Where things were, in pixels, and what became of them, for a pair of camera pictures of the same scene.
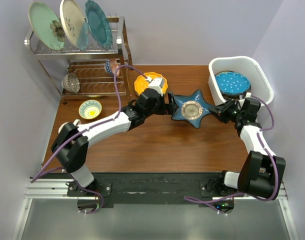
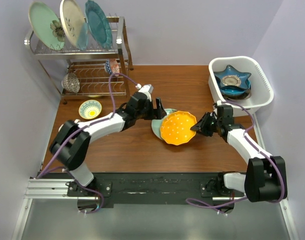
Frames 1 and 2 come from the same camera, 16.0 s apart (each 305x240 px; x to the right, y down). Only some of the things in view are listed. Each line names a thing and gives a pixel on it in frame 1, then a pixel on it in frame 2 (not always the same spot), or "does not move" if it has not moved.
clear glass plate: (192, 110) → (231, 80)
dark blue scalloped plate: (197, 96) → (229, 77)
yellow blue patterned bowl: (90, 109) does not move
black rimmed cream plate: (237, 96) does not move
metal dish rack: (93, 72) does not move
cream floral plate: (72, 20) does not move
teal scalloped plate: (99, 24) does not move
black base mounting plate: (156, 190) does not move
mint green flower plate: (47, 25) does not move
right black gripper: (220, 111) → (200, 126)
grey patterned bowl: (71, 82) does not move
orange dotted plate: (141, 83) → (175, 128)
